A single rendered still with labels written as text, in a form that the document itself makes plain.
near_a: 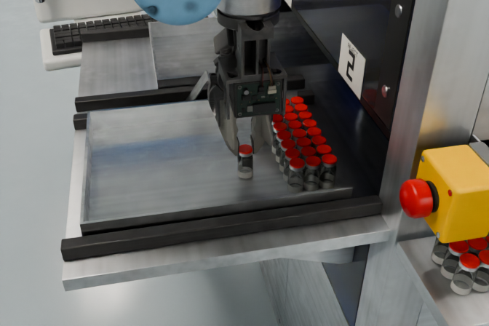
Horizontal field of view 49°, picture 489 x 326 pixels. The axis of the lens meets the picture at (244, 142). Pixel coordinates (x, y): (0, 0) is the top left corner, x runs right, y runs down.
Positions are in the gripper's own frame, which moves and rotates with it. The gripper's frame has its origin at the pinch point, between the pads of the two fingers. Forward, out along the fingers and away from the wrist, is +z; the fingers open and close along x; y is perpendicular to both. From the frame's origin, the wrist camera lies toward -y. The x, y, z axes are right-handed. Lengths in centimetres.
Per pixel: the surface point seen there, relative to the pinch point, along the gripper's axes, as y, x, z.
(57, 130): -157, -55, 93
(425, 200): 23.5, 13.5, -7.2
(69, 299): -59, -43, 93
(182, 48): -42.9, -4.4, 5.2
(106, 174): -3.5, -19.3, 5.2
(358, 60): -0.9, 15.6, -10.5
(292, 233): 13.1, 3.4, 5.4
